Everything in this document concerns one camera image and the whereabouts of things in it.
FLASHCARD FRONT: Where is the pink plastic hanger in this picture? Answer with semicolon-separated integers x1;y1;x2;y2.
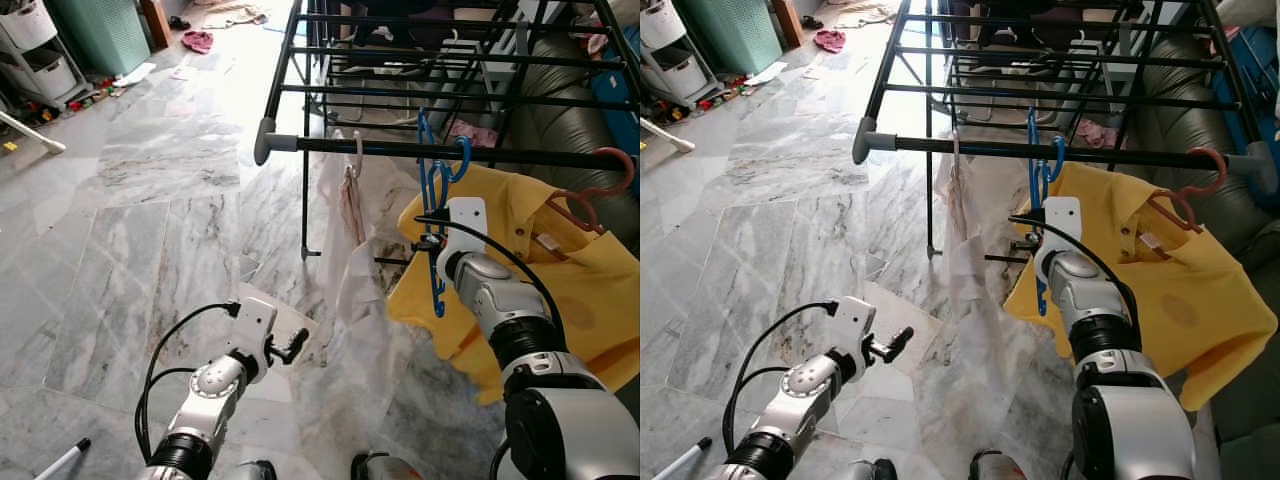
1145;147;1226;233
545;147;636;233

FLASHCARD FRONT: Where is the blue plastic hanger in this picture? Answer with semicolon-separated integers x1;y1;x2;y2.
1025;105;1068;316
415;108;473;319

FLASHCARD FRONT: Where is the olive green leather sofa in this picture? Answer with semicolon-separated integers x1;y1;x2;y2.
1130;35;1280;480
515;35;641;251

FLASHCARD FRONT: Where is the green cabinet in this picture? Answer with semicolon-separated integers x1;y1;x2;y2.
675;0;786;76
45;0;153;76

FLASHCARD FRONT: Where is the white pole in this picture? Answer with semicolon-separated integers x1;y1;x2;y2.
0;108;66;154
640;118;696;154

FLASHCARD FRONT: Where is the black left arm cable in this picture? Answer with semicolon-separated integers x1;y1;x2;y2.
720;300;839;456
133;300;243;466

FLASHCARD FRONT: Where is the pale pink cloth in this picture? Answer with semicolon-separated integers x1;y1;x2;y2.
1075;120;1119;149
445;120;501;149

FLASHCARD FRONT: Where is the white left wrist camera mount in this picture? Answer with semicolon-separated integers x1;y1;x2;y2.
825;297;879;376
228;297;279;376

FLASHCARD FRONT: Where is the yellow shirt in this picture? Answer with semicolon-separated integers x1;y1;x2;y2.
385;165;641;406
1003;162;1280;411

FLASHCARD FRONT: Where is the white pillow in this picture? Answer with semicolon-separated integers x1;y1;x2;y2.
1215;0;1280;31

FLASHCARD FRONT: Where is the white stick black tip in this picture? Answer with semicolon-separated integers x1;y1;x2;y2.
35;438;91;480
655;437;713;480

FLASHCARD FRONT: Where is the beige cloth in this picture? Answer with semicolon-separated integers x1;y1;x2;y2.
835;5;901;29
200;5;269;29

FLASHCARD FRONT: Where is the white translucent garment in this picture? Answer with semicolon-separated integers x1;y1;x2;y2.
318;135;421;341
925;135;1031;341

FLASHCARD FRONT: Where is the white plastic drawer unit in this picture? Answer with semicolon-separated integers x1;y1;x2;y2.
0;0;86;111
640;0;721;101

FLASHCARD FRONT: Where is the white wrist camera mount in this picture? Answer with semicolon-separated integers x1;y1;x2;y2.
825;297;879;376
1035;197;1086;281
437;197;488;286
228;297;279;376

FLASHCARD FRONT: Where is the blue bag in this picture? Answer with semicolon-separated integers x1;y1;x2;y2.
1210;25;1280;181
590;40;641;166

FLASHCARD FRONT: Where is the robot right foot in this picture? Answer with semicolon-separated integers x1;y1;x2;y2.
350;452;426;480
968;450;1031;480

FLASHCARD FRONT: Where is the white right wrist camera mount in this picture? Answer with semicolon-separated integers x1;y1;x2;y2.
1035;197;1086;281
437;197;488;286

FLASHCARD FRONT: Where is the black metal drying rack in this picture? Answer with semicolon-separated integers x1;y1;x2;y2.
253;0;641;263
852;0;1280;263

